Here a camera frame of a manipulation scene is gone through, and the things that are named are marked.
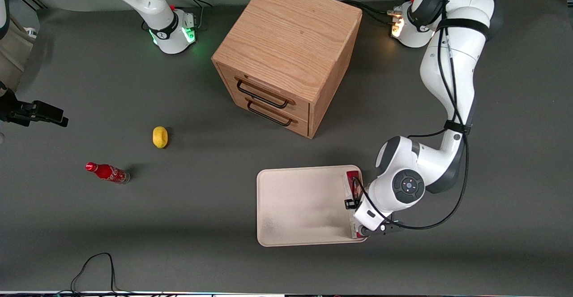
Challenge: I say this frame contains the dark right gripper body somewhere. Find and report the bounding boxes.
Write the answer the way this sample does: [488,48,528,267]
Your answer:
[0,82,11,125]

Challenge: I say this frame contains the red cookie box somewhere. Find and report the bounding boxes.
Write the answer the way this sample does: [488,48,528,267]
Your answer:
[343,170,364,239]

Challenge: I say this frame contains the beige rectangular tray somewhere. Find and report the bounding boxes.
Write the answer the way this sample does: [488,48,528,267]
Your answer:
[257,165,369,247]

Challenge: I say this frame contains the red cola bottle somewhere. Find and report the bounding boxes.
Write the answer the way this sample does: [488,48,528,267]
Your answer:
[85,162,131,185]

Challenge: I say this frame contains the plain wooden drawer front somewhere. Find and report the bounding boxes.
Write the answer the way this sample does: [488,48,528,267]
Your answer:
[231,92,310,138]

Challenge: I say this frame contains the yellow lemon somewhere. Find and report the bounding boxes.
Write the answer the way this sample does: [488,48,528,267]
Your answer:
[153,126,169,149]

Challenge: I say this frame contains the dark grey table mat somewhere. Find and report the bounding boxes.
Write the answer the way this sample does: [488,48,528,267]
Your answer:
[0,0,573,294]

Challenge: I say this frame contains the wooden two-drawer cabinet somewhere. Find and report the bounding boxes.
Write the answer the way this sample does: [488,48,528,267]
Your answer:
[211,0,363,139]

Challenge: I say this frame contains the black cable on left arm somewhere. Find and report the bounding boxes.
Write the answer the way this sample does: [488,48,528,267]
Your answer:
[351,0,522,231]

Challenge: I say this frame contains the short black drawer handle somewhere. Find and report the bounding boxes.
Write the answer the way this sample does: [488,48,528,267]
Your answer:
[246,97,299,127]

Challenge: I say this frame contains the long black drawer handle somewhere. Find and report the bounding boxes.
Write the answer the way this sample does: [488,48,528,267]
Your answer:
[235,78,296,109]

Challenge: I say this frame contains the thin black looped cable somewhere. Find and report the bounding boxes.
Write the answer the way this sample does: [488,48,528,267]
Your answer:
[69,252,135,296]

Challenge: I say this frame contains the black cable at right arm base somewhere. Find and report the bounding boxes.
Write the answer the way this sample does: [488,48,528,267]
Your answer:
[170,0,214,32]

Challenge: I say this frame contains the black cable at arm base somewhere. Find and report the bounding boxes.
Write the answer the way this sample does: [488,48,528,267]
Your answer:
[342,0,403,26]
[170,0,214,32]

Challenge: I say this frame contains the black cable at left arm base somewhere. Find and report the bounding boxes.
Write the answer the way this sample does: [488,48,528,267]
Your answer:
[342,0,403,26]

